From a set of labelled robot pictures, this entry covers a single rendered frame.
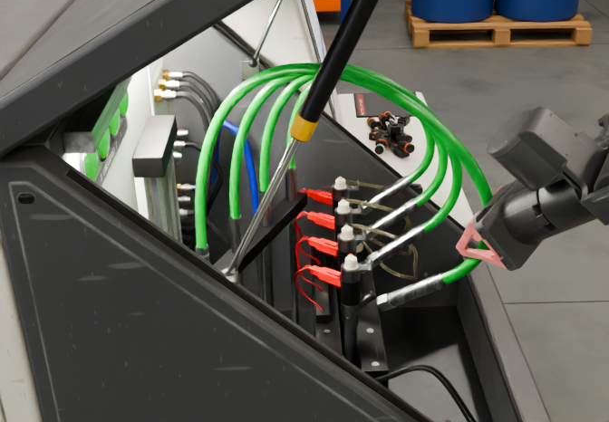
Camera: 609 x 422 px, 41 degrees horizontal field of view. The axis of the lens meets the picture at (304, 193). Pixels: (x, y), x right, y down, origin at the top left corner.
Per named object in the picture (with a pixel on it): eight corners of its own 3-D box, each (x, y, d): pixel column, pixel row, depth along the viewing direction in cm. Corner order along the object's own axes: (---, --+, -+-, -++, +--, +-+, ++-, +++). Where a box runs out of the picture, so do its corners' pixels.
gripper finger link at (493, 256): (430, 239, 94) (482, 215, 86) (463, 205, 98) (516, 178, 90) (468, 284, 94) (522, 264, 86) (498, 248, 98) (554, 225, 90)
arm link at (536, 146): (651, 214, 71) (675, 147, 76) (558, 128, 69) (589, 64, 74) (555, 248, 81) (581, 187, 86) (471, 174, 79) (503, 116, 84)
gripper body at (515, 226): (468, 227, 86) (515, 206, 80) (516, 175, 92) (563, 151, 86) (507, 274, 87) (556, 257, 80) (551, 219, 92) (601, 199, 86)
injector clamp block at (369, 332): (386, 450, 120) (389, 369, 113) (318, 452, 120) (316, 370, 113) (366, 313, 150) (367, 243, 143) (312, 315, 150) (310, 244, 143)
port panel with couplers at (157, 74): (188, 248, 130) (169, 61, 116) (167, 249, 130) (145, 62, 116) (196, 209, 142) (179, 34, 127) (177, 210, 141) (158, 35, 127)
